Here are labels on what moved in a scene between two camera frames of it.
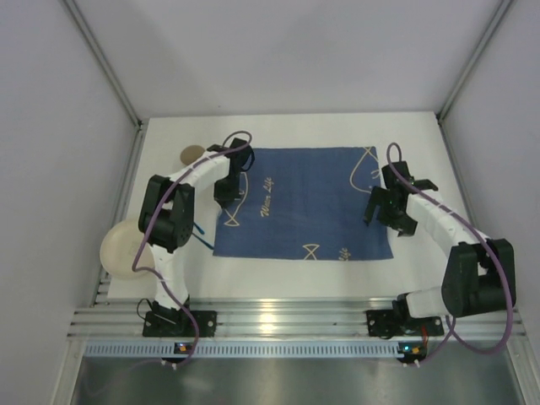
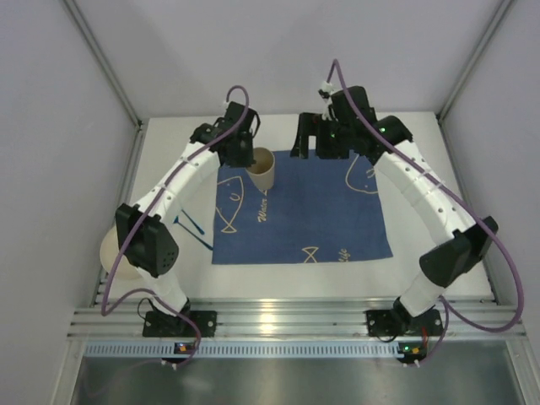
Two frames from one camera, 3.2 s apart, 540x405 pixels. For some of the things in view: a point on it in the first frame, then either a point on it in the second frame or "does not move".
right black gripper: (388, 207) → (316, 127)
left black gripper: (226, 193) → (235, 153)
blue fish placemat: (304, 203) does not move
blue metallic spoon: (202, 240) does not move
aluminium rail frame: (278, 319) does not move
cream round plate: (119, 247) does not move
